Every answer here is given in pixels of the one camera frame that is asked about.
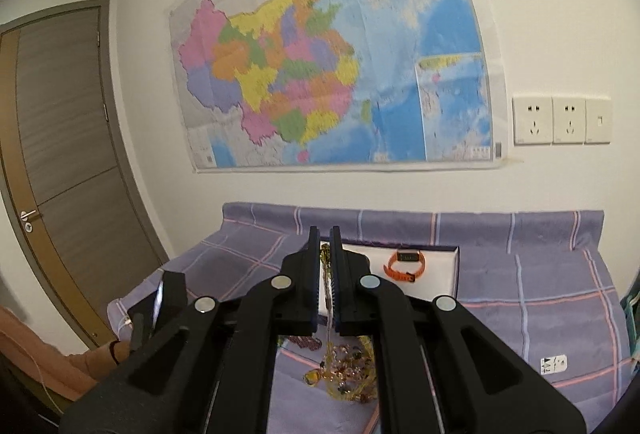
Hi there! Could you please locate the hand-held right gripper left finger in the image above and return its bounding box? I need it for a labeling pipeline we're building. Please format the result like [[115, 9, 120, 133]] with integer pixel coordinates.
[[59, 226, 321, 434]]

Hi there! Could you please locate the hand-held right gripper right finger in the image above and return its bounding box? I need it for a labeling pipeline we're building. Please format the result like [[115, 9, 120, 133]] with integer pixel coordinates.
[[330, 226, 588, 434]]

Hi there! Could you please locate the dark red bead necklace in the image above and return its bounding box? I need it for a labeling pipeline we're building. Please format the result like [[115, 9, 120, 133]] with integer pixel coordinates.
[[282, 335, 323, 351]]

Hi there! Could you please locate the gold bead necklace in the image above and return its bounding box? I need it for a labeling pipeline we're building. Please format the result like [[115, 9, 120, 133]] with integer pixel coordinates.
[[320, 243, 379, 402]]

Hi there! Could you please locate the dark blue white tray box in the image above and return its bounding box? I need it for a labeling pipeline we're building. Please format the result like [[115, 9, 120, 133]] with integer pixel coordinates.
[[320, 239, 461, 300]]

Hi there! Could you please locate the person's left forearm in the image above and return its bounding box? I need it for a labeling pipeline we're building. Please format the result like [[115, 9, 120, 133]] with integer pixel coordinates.
[[0, 306, 133, 402]]

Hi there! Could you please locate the orange wrist watch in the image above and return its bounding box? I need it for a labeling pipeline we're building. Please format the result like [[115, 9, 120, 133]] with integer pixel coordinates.
[[383, 250, 427, 283]]

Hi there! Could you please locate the grey wooden door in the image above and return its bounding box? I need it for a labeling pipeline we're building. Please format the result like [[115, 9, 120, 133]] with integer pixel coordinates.
[[0, 0, 171, 350]]

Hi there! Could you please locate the white blanket label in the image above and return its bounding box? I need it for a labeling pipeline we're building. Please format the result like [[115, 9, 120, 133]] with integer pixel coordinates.
[[540, 354, 569, 376]]

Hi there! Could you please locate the teal cloth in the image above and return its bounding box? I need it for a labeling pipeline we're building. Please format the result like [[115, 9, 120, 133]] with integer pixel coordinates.
[[620, 274, 640, 360]]

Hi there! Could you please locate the thin white cable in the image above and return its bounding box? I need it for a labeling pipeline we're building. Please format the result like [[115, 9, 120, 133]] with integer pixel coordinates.
[[30, 296, 136, 415]]

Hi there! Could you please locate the colourful wall map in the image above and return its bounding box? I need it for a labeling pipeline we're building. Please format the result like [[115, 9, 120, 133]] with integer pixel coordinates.
[[167, 0, 506, 174]]

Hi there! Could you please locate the white wall socket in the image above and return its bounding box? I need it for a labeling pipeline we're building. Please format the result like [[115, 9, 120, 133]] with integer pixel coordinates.
[[512, 96, 553, 146], [551, 96, 587, 145]]

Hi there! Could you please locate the white wall switch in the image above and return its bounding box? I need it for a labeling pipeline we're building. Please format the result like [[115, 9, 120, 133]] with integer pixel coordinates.
[[585, 98, 613, 145]]

